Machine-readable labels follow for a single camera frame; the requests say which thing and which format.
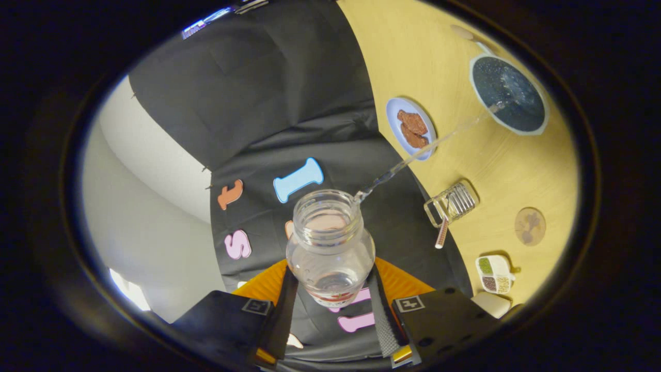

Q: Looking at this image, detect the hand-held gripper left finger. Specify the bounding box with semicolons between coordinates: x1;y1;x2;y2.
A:
155;258;300;368

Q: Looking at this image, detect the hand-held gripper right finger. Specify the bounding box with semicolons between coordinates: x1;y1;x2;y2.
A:
368;257;504;368

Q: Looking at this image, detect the clear plastic juice bottle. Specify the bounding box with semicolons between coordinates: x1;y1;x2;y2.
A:
286;189;376;308

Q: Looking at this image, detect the round cork coaster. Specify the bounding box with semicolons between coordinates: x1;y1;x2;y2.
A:
514;207;547;246

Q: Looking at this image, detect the white cup with speckled inside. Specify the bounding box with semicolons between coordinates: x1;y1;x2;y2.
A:
469;41;549;136

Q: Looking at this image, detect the white toaster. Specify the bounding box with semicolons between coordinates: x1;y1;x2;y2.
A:
471;291;512;319

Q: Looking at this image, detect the brown tube with white cap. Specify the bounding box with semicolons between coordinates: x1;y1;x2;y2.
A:
435;217;450;250

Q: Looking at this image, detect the white divided dish with beans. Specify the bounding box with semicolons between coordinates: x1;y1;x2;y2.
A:
475;254;517;295

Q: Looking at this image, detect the ceiling light panel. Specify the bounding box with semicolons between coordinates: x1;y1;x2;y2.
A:
108;269;151;312

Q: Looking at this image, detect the brown meat piece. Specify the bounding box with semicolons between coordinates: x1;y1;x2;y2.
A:
397;109;429;136
400;123;430;149

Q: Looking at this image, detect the light blue plate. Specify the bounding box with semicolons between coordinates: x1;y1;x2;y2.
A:
386;97;437;161

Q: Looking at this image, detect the black backdrop cloth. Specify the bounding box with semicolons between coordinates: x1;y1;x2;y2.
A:
128;0;473;362

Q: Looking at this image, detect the wooden table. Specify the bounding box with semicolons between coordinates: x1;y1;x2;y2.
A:
336;0;579;316

